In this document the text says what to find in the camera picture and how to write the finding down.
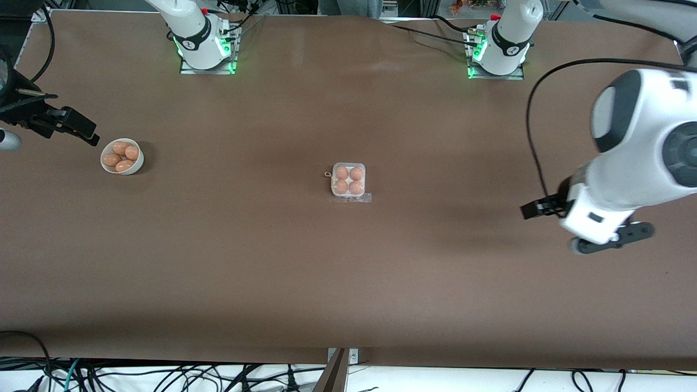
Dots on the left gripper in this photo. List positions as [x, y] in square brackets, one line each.
[551, 206]

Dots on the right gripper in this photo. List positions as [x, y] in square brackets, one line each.
[34, 117]

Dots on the clear plastic egg box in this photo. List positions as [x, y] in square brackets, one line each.
[348, 180]

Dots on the brown egg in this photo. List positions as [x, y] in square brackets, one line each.
[356, 173]
[132, 153]
[111, 159]
[124, 165]
[341, 173]
[356, 188]
[120, 147]
[341, 187]

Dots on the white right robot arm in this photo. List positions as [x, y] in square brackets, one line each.
[190, 27]

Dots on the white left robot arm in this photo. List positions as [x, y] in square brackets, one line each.
[637, 125]

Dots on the white round bowl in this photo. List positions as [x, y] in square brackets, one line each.
[138, 161]

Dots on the orange background object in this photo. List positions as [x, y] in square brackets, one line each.
[456, 6]

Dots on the grey clothed person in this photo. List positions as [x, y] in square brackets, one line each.
[351, 8]

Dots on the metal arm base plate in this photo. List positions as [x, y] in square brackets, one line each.
[218, 71]
[493, 77]

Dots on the small metal bracket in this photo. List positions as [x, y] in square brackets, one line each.
[354, 356]

